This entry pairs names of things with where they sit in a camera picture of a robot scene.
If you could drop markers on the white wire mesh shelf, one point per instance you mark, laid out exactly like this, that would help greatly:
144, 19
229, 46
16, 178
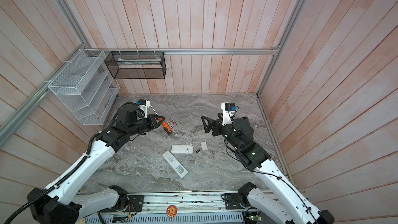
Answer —
85, 88

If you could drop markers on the orange black screwdriver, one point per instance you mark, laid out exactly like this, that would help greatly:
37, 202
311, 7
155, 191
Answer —
167, 128

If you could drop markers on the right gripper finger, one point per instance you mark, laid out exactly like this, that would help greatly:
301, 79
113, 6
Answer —
208, 126
204, 118

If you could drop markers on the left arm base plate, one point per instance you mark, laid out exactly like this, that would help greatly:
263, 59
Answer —
133, 204

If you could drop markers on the red round sticker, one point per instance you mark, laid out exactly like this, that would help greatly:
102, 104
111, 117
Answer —
171, 211

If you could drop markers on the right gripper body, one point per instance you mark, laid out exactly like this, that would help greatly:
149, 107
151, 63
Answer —
220, 130

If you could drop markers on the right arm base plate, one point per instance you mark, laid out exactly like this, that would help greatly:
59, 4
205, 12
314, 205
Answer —
235, 201

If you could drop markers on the black mesh basket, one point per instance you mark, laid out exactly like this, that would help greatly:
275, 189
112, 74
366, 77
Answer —
136, 64

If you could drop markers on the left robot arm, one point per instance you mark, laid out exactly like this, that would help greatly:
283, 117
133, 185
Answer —
57, 203

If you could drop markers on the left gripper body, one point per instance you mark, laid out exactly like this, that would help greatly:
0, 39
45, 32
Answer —
150, 123

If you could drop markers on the white remote with label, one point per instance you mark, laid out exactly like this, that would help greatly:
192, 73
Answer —
175, 164

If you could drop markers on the white battery cover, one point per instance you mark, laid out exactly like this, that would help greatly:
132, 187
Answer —
204, 146

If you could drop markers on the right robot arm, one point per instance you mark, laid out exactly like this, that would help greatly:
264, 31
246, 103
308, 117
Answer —
291, 207

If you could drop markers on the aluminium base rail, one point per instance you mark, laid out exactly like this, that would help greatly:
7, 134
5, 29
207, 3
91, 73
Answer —
153, 203

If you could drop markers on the white remote control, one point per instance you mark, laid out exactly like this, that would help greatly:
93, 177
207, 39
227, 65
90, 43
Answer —
182, 149

